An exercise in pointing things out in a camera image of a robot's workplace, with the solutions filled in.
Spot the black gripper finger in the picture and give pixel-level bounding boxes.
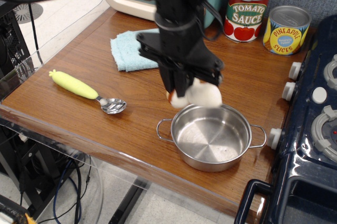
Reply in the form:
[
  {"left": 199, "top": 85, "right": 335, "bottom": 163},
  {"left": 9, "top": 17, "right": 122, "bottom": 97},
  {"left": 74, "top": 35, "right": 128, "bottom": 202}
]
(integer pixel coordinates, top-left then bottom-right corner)
[
  {"left": 159, "top": 65, "right": 177, "bottom": 93},
  {"left": 174, "top": 70, "right": 195, "bottom": 97}
]

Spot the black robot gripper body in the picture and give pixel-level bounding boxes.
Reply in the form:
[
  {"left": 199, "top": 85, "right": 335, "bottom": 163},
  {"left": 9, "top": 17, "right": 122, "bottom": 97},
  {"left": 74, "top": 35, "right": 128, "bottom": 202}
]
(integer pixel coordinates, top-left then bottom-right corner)
[{"left": 136, "top": 13, "right": 224, "bottom": 86}]

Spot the plush brown white mushroom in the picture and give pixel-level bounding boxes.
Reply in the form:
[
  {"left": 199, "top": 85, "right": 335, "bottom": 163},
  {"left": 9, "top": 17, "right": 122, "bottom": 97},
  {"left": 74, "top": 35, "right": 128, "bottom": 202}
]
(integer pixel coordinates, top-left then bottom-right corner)
[{"left": 166, "top": 78, "right": 223, "bottom": 108}]

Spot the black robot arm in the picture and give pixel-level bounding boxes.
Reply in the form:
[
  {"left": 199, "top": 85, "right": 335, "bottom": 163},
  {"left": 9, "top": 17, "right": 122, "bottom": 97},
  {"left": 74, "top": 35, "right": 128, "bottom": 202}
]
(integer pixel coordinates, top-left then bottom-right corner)
[{"left": 136, "top": 0, "right": 224, "bottom": 97}]

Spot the light blue folded cloth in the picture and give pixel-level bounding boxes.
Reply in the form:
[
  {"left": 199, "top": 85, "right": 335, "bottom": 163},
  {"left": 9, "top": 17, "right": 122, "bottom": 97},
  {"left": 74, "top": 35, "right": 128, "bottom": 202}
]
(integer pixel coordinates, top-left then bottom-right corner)
[{"left": 110, "top": 28, "right": 159, "bottom": 72}]

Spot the small stainless steel pot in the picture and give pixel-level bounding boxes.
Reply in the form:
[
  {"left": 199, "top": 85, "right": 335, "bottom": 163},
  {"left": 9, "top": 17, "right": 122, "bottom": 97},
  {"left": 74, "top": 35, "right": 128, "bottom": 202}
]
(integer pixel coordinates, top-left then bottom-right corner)
[{"left": 168, "top": 104, "right": 255, "bottom": 172}]

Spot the tomato sauce can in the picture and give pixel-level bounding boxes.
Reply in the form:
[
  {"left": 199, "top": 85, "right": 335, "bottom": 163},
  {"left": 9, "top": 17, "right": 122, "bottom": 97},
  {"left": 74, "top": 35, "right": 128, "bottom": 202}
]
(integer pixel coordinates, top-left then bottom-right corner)
[{"left": 224, "top": 0, "right": 269, "bottom": 42}]

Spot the white stove knob middle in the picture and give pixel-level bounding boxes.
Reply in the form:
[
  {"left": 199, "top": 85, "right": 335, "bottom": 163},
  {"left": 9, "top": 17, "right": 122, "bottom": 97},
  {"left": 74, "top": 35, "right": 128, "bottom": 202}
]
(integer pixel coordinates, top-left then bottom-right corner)
[{"left": 282, "top": 82, "right": 295, "bottom": 101}]

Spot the white stove knob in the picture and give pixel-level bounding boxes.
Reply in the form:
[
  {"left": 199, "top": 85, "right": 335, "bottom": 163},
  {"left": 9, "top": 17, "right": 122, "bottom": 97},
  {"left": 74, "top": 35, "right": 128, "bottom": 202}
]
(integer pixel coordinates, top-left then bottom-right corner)
[
  {"left": 289, "top": 62, "right": 302, "bottom": 80},
  {"left": 266, "top": 128, "right": 282, "bottom": 150},
  {"left": 282, "top": 82, "right": 295, "bottom": 101}
]

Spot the white stove knob bottom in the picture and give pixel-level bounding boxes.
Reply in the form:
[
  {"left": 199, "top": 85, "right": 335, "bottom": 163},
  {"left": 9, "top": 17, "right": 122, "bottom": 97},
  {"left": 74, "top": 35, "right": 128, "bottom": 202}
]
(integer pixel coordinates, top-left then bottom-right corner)
[{"left": 266, "top": 128, "right": 282, "bottom": 150}]

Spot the pineapple slices can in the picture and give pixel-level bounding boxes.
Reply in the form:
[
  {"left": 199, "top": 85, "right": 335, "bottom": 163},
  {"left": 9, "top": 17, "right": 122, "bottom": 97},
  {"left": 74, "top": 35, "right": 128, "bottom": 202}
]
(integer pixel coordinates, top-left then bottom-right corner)
[{"left": 263, "top": 5, "right": 312, "bottom": 56}]

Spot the white stove knob top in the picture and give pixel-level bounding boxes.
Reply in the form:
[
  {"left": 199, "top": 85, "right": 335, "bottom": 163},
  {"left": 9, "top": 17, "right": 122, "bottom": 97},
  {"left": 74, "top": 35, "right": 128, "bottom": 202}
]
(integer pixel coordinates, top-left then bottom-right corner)
[{"left": 289, "top": 62, "right": 302, "bottom": 80}]

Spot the black table leg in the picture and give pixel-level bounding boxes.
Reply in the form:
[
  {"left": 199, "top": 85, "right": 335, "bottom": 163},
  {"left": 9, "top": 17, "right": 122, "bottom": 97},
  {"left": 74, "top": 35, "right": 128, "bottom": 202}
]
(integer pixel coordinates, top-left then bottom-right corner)
[{"left": 108, "top": 185, "right": 143, "bottom": 224}]

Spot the black desk at left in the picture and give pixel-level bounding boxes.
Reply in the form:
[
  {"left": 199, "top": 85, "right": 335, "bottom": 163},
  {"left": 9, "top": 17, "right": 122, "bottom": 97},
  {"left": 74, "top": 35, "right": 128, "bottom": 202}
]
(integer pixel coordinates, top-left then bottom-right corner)
[{"left": 1, "top": 0, "right": 29, "bottom": 77}]

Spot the dark blue toy stove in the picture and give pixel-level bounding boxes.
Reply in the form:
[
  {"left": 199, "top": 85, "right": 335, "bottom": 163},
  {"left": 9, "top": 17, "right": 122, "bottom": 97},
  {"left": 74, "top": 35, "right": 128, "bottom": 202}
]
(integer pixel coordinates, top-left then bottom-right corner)
[{"left": 235, "top": 15, "right": 336, "bottom": 223}]

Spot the spoon with yellow-green handle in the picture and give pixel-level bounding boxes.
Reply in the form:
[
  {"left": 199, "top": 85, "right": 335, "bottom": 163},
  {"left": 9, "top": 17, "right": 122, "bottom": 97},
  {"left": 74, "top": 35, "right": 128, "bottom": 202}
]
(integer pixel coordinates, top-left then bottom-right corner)
[{"left": 48, "top": 69, "right": 127, "bottom": 115}]

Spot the blue cable under table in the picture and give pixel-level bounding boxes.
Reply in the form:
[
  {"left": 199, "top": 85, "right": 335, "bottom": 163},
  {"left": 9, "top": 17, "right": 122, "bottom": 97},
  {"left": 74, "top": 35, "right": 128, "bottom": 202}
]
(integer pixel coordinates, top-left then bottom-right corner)
[{"left": 52, "top": 158, "right": 82, "bottom": 224}]

